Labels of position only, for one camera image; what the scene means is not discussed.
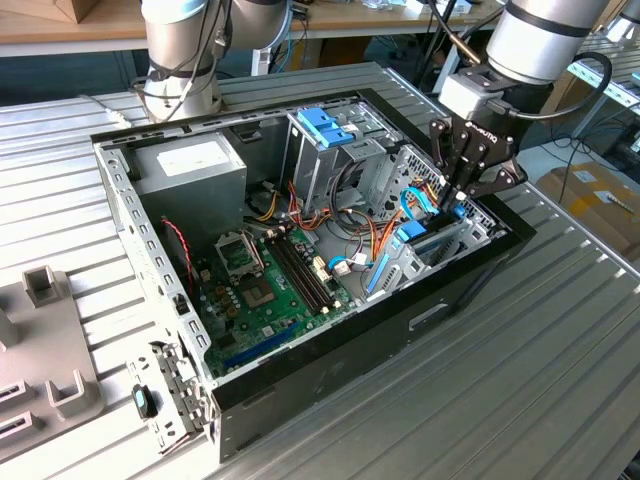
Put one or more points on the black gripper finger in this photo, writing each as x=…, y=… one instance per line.
x=502, y=177
x=439, y=145

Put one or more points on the hard disk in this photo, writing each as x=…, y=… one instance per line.
x=411, y=232

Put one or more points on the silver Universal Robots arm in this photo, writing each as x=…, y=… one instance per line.
x=540, y=45

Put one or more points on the grey metal disk bay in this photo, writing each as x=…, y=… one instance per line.
x=407, y=267

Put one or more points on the large brown cardboard box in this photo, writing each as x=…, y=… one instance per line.
x=565, y=95

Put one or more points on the black tripod stand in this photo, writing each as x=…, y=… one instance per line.
x=431, y=60

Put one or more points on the labelled cardboard box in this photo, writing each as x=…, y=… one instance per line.
x=600, y=225

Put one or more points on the blue plastic drive latch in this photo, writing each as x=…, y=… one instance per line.
x=320, y=125

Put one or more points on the grey metal drive cage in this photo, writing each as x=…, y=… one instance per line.
x=320, y=170

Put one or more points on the small black equipment box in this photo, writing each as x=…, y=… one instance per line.
x=625, y=142

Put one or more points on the white board connector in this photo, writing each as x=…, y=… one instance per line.
x=320, y=270

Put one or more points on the black RAM slot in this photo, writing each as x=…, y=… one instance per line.
x=296, y=277
x=308, y=272

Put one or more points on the green motherboard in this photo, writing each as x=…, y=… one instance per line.
x=280, y=312

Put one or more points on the open black PC case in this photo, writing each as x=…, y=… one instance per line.
x=350, y=360

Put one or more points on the grey power supply unit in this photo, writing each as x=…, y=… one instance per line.
x=200, y=200

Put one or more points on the blue expansion slot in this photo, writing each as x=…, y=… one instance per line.
x=260, y=346

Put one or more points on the black case fan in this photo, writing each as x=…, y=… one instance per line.
x=175, y=250

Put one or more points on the wooden box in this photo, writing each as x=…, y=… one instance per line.
x=75, y=10

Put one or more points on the grey parts rack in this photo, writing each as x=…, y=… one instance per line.
x=45, y=340

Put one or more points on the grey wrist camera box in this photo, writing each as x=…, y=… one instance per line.
x=467, y=97

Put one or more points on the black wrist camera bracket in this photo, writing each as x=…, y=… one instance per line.
x=487, y=77

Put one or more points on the metal slat frame table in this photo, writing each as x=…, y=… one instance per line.
x=627, y=95

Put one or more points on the wooden desk white frame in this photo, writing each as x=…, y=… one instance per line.
x=50, y=30
x=350, y=22

